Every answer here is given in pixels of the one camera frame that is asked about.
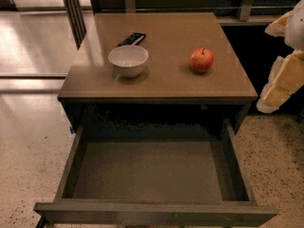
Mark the brown drawer cabinet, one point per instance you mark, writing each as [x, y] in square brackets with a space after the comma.
[170, 40]

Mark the red apple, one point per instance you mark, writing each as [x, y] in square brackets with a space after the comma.
[201, 60]

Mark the black snack bar wrapper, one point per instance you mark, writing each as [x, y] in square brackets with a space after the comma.
[132, 40]

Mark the white ceramic bowl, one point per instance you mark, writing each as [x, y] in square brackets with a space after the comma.
[129, 61]

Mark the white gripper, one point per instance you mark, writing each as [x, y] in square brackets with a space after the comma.
[295, 28]

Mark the open top drawer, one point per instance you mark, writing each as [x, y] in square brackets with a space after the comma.
[174, 179]

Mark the dark metal post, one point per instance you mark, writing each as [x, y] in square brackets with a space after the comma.
[76, 20]

